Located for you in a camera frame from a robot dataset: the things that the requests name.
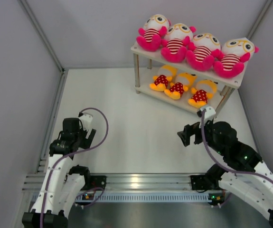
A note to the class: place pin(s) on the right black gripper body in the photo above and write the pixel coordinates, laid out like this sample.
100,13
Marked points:
191,130

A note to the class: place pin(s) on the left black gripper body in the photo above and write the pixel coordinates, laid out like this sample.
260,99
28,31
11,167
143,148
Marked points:
84,143

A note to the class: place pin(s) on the yellow dotted plush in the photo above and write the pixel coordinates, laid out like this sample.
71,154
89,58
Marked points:
165,75
202,92
181,84

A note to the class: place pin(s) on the pink striped plush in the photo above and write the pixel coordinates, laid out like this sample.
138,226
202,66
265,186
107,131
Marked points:
175,42
202,51
234,54

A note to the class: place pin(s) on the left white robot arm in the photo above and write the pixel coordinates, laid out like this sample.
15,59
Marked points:
63,179

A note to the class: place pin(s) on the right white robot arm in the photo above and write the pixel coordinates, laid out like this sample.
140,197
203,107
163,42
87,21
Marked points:
244,173

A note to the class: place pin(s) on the white two-tier wooden shelf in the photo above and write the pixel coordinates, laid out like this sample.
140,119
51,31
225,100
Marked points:
144,72

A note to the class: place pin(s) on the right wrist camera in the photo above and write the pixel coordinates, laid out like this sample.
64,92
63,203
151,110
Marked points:
207,111

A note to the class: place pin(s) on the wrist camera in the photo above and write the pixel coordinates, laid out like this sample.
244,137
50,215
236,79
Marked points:
86,121
207,111

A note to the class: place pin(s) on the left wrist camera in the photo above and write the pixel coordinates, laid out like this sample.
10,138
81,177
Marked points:
86,121

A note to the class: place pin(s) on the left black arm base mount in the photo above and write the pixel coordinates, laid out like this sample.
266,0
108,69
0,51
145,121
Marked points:
97,181

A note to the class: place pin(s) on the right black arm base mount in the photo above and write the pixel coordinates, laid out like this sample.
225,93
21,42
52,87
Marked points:
200,183

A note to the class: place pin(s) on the slotted cable duct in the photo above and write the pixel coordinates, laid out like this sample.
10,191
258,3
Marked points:
150,197

